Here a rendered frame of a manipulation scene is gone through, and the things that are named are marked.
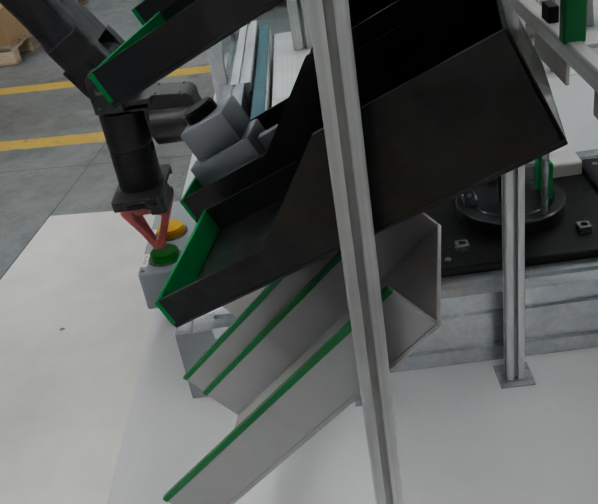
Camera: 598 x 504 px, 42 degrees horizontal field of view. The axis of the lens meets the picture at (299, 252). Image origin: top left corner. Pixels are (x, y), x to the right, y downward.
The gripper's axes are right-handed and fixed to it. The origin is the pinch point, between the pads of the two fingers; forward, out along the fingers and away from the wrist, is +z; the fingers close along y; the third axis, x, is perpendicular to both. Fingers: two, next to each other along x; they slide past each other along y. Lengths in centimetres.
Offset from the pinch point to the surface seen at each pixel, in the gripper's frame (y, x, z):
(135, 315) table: 1.8, 6.9, 12.5
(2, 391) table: -12.1, 22.7, 12.4
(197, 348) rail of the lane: -18.5, -6.1, 5.0
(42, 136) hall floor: 323, 136, 96
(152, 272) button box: -3.4, 1.0, 2.6
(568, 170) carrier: 6, -57, 1
